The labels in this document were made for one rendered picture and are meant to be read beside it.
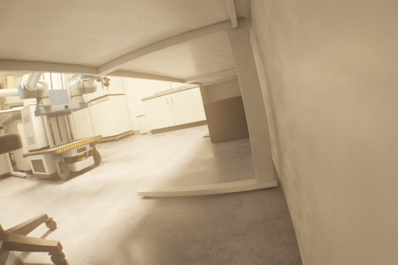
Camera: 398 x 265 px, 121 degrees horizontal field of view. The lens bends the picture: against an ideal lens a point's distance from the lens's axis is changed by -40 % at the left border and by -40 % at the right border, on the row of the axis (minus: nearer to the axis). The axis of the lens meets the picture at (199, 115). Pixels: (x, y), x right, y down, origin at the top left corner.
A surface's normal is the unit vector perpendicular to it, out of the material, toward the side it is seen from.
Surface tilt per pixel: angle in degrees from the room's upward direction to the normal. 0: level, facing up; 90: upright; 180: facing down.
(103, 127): 90
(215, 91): 90
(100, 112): 90
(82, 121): 90
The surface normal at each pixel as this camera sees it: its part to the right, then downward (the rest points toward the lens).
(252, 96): -0.25, 0.12
